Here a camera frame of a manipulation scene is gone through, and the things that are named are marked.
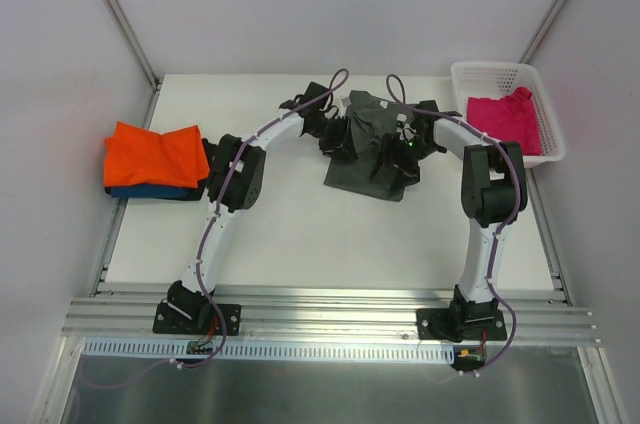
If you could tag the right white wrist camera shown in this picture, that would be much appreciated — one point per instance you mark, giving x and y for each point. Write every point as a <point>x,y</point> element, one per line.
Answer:
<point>401,121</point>

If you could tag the white plastic basket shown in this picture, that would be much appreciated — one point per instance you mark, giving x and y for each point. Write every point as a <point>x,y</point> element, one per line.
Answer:
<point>494,80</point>

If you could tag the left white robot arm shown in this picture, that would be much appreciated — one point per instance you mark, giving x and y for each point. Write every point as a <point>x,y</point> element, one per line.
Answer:
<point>233,186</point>

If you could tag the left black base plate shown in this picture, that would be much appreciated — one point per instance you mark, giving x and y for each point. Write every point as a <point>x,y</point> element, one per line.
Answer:
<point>169,320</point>

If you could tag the white slotted cable duct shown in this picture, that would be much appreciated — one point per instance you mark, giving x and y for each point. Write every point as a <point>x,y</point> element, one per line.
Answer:
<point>271,350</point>

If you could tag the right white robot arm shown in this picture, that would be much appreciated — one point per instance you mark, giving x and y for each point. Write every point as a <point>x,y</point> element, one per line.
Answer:
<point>493,193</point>

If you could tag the blue folded t shirt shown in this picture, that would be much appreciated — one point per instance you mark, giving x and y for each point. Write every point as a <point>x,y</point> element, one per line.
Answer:
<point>147,191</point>

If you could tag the orange folded t shirt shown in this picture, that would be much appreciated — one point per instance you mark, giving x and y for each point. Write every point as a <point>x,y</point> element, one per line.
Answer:
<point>136,156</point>

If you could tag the pink t shirt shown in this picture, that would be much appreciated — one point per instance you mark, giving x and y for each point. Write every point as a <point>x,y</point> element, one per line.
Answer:
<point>510,118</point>

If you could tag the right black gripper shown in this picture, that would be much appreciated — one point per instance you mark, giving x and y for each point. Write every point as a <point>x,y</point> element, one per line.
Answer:
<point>395,159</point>

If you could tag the aluminium mounting rail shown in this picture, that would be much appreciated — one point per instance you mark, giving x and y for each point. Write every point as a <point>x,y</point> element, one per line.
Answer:
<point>543,318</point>

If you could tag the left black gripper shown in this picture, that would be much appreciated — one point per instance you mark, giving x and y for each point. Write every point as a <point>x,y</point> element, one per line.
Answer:
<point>335,137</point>

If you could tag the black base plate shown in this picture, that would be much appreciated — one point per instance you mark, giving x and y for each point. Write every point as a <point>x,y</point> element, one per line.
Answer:
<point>439,324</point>
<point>169,320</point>

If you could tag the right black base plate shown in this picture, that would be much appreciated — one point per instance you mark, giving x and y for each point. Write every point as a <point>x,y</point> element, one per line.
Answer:
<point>439,324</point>

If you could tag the dark grey t shirt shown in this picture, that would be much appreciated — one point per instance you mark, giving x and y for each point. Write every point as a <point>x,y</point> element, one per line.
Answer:
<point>371,118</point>

